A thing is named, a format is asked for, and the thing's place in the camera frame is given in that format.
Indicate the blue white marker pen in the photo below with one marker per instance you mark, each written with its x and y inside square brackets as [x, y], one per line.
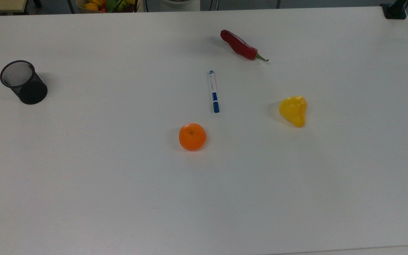
[214, 92]

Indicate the black mesh pen cup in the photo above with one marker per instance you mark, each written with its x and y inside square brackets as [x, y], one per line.
[27, 86]

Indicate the orange mandarin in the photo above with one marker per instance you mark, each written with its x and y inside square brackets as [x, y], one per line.
[192, 137]

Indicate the red chili pepper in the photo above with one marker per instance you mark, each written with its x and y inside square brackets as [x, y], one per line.
[239, 46]

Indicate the yellow bell pepper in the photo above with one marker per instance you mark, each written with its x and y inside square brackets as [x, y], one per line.
[294, 110]

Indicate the basket of toy fruit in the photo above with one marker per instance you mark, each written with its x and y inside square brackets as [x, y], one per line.
[108, 5]

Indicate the black stand base clamp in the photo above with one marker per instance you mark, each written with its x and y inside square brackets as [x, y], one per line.
[395, 11]

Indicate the beige wooden table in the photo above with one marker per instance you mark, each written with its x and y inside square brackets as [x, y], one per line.
[0, 5]

